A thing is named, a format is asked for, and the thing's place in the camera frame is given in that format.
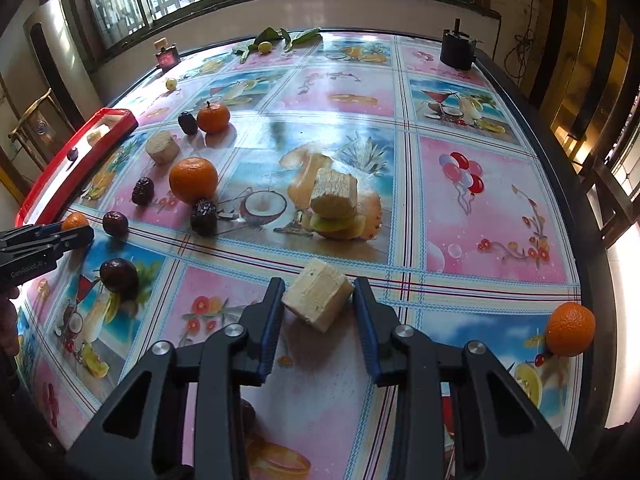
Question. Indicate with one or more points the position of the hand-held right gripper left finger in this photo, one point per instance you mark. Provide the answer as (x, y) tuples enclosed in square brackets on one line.
[(265, 345)]

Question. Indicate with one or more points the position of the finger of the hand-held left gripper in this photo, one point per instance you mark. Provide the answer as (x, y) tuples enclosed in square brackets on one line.
[(35, 233), (75, 237)]

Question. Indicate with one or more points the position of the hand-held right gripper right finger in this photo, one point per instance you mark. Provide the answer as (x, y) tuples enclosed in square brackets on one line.
[(372, 345)]

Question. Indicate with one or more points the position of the small orange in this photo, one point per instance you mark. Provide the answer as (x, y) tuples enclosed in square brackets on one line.
[(75, 220)]

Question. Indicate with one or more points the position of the square sugarcane piece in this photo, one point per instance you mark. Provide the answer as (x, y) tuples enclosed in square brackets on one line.
[(317, 300)]

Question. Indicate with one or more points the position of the dark red date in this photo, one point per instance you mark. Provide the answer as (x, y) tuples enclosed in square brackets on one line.
[(142, 191)]

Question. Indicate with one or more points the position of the red tray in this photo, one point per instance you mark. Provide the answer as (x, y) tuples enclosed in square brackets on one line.
[(120, 129)]

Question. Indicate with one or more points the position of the wrinkled dark date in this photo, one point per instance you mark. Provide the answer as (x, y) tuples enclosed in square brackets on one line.
[(204, 217)]

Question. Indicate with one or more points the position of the person's left hand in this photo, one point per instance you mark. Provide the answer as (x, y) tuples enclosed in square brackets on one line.
[(7, 320)]

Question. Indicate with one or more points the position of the dark plum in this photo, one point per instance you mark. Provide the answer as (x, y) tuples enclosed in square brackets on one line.
[(115, 223)]

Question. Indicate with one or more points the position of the dark passion fruit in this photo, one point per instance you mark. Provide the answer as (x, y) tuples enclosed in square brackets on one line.
[(118, 276)]

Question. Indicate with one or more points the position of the small dark purple fruit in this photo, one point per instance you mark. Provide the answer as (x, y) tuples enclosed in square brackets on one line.
[(72, 154)]

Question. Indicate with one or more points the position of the wooden chair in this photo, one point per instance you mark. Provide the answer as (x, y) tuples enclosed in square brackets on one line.
[(39, 129)]

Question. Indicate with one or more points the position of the small sugarcane piece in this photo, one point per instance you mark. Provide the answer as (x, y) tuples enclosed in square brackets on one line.
[(97, 134)]

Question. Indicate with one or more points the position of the round sugarcane piece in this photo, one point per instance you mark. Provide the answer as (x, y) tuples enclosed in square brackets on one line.
[(161, 147)]

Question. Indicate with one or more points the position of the large orange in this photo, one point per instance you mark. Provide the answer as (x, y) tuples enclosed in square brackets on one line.
[(193, 180)]

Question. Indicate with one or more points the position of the tall sugarcane piece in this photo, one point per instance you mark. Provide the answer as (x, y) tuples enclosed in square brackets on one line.
[(334, 192)]

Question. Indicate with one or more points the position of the smooth dark date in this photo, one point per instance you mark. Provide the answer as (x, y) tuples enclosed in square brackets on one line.
[(188, 123)]

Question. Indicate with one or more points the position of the fruit print tablecloth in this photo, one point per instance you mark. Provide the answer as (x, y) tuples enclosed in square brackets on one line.
[(475, 210)]

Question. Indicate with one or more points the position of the small green fruit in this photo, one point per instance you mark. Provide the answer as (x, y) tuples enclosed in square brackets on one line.
[(171, 84)]

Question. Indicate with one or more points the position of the orange with stem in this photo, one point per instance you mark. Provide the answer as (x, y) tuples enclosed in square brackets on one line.
[(213, 118)]

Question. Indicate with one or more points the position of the standing air conditioner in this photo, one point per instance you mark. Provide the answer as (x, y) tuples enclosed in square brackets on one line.
[(57, 35)]

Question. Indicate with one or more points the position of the perfume bottle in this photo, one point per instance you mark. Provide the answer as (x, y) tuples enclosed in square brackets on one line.
[(166, 57)]

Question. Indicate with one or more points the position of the black cylindrical holder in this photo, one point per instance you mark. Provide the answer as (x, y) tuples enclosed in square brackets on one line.
[(456, 52)]

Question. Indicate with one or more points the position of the green leafy twig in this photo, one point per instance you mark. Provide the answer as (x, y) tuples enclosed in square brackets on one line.
[(305, 36)]

